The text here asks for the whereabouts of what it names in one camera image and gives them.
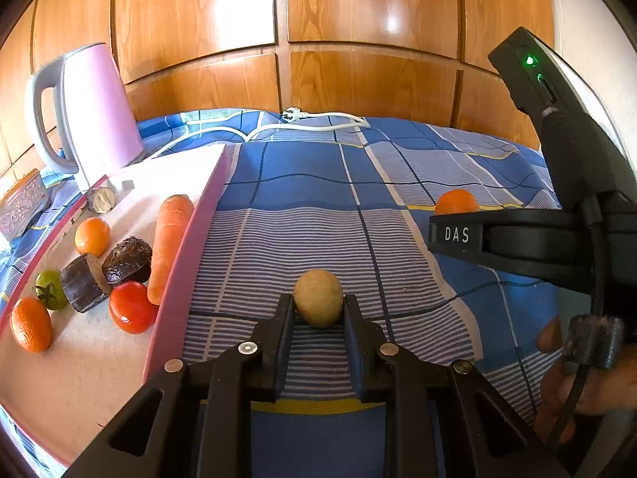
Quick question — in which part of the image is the green tomato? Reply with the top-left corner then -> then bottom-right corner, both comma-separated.
35,270 -> 68,310

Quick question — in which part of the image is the eggplant slice pale cut face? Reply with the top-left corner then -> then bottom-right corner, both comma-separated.
87,186 -> 117,215

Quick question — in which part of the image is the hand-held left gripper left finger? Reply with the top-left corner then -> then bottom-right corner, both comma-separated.
64,293 -> 295,478

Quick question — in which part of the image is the large orange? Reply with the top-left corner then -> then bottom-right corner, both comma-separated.
74,216 -> 111,258

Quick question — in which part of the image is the red tomato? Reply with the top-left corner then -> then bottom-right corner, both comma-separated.
108,281 -> 160,334

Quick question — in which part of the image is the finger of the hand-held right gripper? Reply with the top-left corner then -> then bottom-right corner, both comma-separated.
427,208 -> 594,290

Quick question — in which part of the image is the white power cable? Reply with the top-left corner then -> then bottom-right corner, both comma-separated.
149,107 -> 371,160

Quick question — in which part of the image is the orange carrot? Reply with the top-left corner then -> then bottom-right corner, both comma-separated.
147,194 -> 195,306

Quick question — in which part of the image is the dark purple eggplant piece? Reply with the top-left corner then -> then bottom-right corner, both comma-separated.
61,253 -> 113,314

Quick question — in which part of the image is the person's right hand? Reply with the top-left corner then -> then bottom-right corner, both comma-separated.
535,316 -> 637,426

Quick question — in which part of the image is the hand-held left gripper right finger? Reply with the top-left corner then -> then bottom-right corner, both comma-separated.
343,295 -> 568,478

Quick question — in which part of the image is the patterned decorative box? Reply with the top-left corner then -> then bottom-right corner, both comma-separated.
0,169 -> 52,242

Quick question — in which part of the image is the tan potato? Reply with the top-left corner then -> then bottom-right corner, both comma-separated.
293,269 -> 344,328

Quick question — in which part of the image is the blue plaid blanket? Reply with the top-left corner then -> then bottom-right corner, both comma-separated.
0,107 -> 563,478

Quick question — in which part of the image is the pink electric kettle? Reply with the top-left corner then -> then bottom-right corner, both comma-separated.
25,42 -> 146,192

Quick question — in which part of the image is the wooden wardrobe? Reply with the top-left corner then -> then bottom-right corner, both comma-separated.
0,0 -> 555,180

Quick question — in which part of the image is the small orange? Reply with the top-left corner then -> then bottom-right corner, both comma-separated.
10,296 -> 53,353

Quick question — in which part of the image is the round orange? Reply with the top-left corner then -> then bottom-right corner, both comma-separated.
435,189 -> 481,215

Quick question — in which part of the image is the pink tray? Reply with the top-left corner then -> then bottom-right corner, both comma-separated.
0,143 -> 232,464

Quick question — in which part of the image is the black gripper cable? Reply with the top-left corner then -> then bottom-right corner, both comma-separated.
545,194 -> 625,449

